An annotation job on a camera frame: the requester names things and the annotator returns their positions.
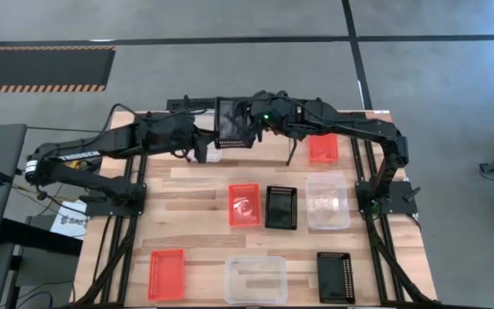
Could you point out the clear plastic basket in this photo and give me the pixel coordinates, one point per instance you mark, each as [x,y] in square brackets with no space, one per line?
[255,281]
[327,201]
[215,155]

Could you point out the black hazard-striped floor mat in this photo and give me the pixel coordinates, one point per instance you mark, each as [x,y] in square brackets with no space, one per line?
[37,68]

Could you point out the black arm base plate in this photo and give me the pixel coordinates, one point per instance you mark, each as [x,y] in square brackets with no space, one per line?
[399,201]
[101,209]

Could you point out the white printed paper sign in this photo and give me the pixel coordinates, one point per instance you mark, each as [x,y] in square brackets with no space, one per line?
[69,214]

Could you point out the black power strip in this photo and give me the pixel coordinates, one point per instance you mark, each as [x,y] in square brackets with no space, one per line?
[195,104]

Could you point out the orange plastic basket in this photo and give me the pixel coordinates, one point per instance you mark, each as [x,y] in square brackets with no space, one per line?
[324,150]
[244,206]
[166,274]

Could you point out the black aluminium rig frame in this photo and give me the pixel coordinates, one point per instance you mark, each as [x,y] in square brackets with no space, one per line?
[108,257]

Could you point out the black plastic basket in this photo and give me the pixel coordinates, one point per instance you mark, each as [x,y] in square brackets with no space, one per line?
[335,279]
[281,208]
[232,124]

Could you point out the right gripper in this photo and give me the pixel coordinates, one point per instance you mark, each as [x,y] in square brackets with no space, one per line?
[277,113]

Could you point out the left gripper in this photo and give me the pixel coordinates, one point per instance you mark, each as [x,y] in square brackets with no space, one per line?
[182,135]

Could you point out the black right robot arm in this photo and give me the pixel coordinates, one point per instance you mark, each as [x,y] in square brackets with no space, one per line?
[358,124]

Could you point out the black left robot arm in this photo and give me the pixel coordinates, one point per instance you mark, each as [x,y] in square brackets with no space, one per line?
[101,143]

